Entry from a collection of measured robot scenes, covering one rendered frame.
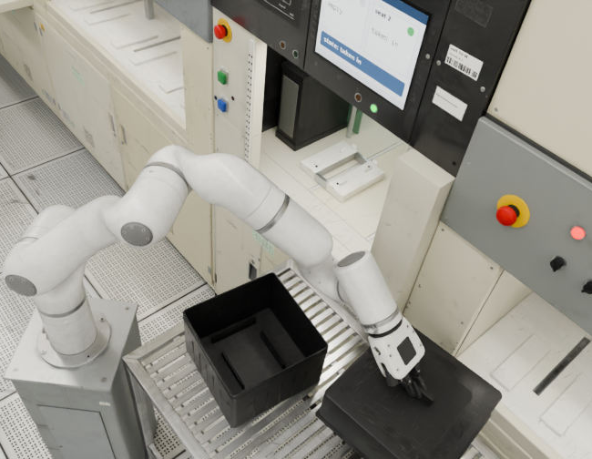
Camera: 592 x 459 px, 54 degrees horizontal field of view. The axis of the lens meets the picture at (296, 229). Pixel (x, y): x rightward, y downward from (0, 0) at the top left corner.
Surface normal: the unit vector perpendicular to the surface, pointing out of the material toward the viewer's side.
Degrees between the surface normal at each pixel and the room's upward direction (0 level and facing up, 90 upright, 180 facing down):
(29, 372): 0
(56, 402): 90
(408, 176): 90
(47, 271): 74
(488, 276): 90
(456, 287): 90
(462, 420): 0
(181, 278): 0
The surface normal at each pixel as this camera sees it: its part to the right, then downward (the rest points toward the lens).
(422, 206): -0.76, 0.43
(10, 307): 0.09, -0.68
